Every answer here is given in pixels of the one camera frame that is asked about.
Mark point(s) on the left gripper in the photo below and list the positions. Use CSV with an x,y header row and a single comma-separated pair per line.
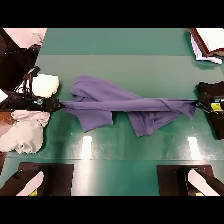
x,y
46,104

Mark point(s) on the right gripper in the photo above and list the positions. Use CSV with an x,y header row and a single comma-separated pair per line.
x,y
210,102

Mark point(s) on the purple shirt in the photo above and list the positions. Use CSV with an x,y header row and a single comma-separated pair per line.
x,y
100,100

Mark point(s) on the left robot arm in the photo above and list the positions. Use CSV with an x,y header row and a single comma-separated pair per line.
x,y
13,101

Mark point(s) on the cream garment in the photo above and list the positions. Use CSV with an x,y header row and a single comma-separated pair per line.
x,y
45,85

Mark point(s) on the pale pink garment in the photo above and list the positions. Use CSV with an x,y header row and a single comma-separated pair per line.
x,y
30,116

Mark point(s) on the lavender garment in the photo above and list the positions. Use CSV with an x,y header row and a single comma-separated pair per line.
x,y
203,56

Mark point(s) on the dark red garment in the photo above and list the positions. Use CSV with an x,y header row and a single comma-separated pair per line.
x,y
199,41

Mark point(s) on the white folded garment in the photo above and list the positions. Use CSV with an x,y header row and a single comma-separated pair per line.
x,y
213,38

